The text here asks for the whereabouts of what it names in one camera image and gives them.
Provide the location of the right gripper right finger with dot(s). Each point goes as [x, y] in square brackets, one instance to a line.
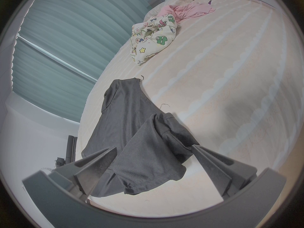
[216, 172]

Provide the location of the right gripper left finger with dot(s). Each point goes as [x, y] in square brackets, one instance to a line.
[95, 170]

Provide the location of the black T-shirt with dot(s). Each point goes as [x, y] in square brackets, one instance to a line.
[133, 132]

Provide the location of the black chest of drawers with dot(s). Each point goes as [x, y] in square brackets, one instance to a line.
[70, 148]

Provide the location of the dark grey garment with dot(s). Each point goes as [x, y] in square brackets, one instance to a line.
[60, 163]

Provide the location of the bed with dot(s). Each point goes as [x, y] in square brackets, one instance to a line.
[225, 84]

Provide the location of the blue-green curtain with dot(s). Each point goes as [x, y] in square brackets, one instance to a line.
[52, 84]
[90, 25]

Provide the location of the white printed pyjama top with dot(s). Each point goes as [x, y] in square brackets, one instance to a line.
[154, 41]

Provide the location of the pink garment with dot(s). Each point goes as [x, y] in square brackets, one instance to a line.
[192, 12]

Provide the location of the grey bedside table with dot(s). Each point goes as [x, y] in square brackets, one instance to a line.
[156, 0]

